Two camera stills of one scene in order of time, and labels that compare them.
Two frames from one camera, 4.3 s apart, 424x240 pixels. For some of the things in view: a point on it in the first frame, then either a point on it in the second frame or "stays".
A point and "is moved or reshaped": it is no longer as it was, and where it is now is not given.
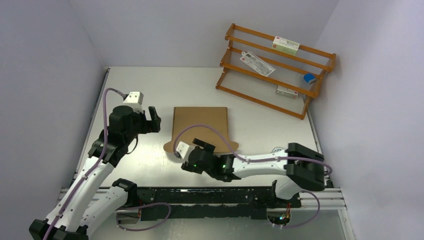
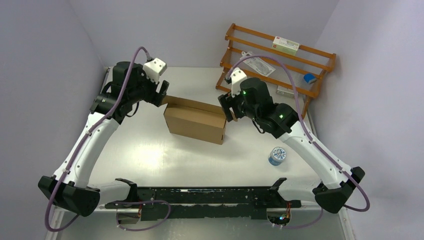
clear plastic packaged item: (256, 63) stays
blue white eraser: (309, 78) stays
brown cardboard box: (216, 117) is moved or reshaped
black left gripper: (152, 126) -> (154, 97)
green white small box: (285, 45) stays
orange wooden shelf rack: (271, 71) stays
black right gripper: (207, 147) -> (225, 101)
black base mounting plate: (192, 203) stays
